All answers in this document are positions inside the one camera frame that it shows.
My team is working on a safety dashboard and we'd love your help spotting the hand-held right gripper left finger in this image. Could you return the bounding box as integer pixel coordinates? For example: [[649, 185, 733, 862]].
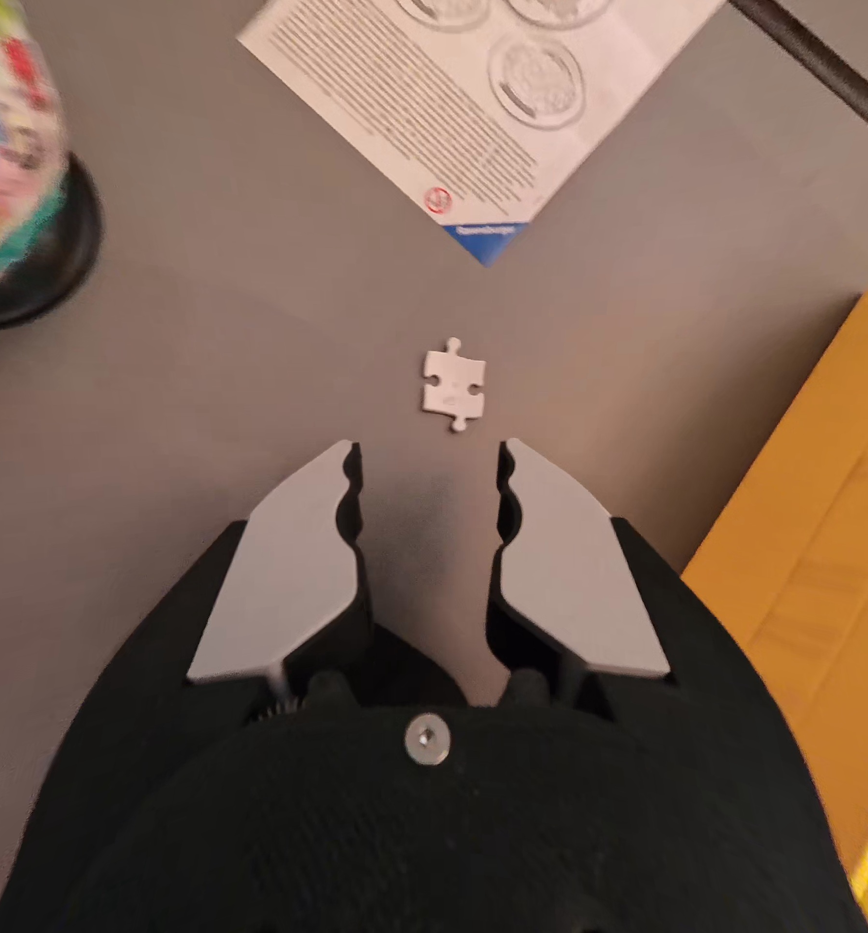
[[186, 439, 373, 704]]

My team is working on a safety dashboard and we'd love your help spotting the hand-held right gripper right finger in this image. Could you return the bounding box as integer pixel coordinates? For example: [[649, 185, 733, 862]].
[[486, 437, 671, 701]]

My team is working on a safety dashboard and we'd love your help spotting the white puzzle piece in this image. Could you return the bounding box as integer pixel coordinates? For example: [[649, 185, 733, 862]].
[[421, 337, 487, 432]]

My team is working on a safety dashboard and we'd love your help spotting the partly built puzzle ball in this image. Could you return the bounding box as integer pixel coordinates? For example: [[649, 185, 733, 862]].
[[0, 0, 70, 296]]

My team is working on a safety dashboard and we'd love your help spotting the black ball stand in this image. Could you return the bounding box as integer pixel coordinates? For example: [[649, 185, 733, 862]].
[[0, 149, 105, 332]]

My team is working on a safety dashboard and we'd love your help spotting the yellow plastic bin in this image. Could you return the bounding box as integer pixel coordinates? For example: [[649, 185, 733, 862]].
[[681, 277, 868, 933]]

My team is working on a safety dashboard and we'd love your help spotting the folded instruction leaflet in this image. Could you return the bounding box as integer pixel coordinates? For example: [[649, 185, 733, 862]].
[[237, 0, 730, 269]]

